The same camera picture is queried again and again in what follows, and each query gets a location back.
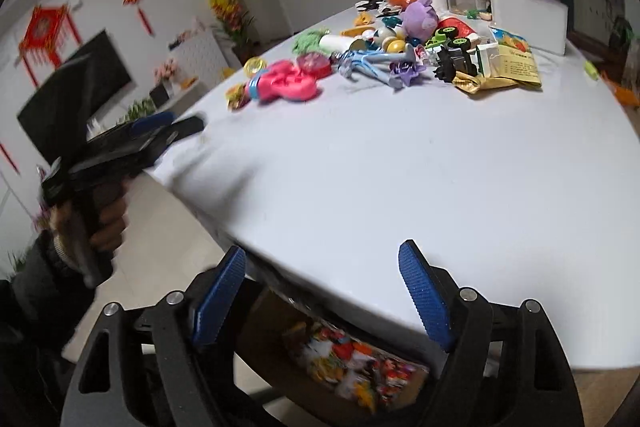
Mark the orange bag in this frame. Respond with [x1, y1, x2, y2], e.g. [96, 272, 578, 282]
[599, 71, 640, 108]

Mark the black and white toy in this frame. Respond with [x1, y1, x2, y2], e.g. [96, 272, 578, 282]
[356, 0, 402, 16]

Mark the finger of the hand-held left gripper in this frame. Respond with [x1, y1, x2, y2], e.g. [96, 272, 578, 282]
[120, 111, 177, 136]
[152, 115, 207, 148]

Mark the person's left hand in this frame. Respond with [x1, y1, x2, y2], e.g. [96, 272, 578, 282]
[87, 193, 129, 254]

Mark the white egg toy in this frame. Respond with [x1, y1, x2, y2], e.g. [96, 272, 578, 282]
[372, 19, 404, 48]

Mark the person's left forearm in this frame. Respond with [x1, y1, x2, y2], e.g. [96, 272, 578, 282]
[0, 202, 101, 350]

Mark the green potted plant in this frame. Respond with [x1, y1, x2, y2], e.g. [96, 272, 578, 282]
[121, 98, 157, 124]

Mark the purple plush toy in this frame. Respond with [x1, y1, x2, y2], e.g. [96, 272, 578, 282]
[402, 0, 441, 46]

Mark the green fluffy toy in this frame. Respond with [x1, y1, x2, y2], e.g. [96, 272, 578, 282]
[292, 29, 331, 56]

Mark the red lantern wall decoration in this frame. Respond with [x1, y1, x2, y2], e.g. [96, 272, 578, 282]
[20, 4, 84, 88]

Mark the yellow snack packet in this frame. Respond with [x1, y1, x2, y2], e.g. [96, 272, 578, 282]
[452, 44, 544, 98]

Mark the green orange snack packet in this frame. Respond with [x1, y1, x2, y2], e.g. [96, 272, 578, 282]
[489, 27, 532, 56]

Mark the white television console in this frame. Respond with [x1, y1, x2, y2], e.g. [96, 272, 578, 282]
[85, 76, 213, 138]

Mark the white side cabinet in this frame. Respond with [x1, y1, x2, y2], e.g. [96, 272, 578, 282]
[172, 27, 237, 84]

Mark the black flat television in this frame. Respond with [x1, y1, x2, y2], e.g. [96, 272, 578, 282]
[17, 29, 134, 164]

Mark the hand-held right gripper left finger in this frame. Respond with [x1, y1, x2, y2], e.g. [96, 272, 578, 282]
[60, 246, 251, 427]

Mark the purple ribbon bow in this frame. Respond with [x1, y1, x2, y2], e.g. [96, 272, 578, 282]
[388, 59, 427, 88]

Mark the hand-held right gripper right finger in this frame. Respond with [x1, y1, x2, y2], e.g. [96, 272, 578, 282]
[398, 239, 586, 427]

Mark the pink flower bunch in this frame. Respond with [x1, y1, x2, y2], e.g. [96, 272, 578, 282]
[154, 58, 182, 84]

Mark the blue toy figure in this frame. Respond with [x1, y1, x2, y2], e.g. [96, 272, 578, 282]
[335, 48, 417, 90]

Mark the small colourful snack wrapper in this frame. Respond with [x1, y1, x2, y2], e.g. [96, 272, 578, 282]
[225, 84, 251, 112]

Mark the pink plastic toy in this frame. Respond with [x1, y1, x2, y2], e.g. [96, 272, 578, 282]
[247, 60, 321, 104]

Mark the red round toy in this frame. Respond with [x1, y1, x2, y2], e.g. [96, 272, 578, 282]
[295, 53, 334, 78]

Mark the cardboard box of wrappers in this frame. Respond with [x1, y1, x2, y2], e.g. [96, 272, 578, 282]
[234, 289, 432, 414]

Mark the white plastic box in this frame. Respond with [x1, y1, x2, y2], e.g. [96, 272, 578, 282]
[487, 0, 571, 56]

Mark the green wheeled toy car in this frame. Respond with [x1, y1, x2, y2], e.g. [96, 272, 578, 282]
[424, 27, 479, 54]

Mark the black toy truck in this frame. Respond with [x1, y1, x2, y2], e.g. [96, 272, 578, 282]
[432, 44, 479, 84]

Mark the yellow flower bouquet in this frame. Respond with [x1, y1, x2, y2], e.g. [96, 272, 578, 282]
[207, 0, 257, 46]

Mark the red foil packet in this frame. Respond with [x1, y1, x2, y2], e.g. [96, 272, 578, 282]
[437, 16, 479, 40]

